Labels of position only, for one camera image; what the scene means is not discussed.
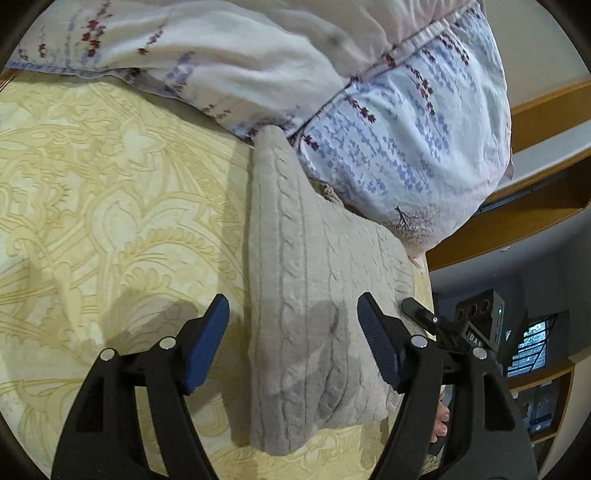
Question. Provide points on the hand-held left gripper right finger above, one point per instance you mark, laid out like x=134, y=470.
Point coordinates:
x=376, y=337

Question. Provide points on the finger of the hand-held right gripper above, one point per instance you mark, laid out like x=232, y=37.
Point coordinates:
x=418, y=313

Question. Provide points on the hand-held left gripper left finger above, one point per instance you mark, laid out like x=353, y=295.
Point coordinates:
x=207, y=344

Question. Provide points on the person's right hand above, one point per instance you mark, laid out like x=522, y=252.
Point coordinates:
x=442, y=421

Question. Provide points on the barred window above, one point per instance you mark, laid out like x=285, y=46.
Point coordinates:
x=533, y=346

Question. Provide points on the wooden shelf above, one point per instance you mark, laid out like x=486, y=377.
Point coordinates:
x=547, y=401

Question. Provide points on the yellow patterned bed sheet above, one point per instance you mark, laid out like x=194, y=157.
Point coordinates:
x=115, y=207

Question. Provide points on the blue floral pillow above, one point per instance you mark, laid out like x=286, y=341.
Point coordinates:
x=415, y=138

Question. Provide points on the white floral pillow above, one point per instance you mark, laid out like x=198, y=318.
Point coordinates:
x=231, y=50

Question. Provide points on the wooden bed frame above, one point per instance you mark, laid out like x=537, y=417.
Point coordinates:
x=508, y=230

